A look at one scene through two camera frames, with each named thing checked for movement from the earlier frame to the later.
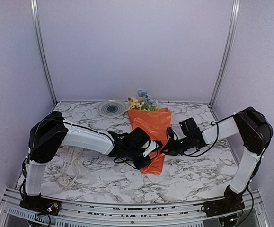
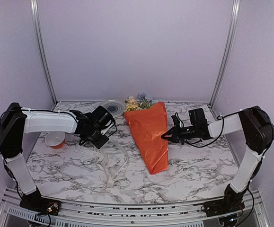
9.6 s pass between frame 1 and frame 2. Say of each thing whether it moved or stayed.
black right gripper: moved
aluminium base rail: stayed
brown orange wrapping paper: moved
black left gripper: moved
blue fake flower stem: moved
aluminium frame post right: stayed
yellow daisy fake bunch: moved
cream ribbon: moved
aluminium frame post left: stayed
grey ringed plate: stayed
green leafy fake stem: moved
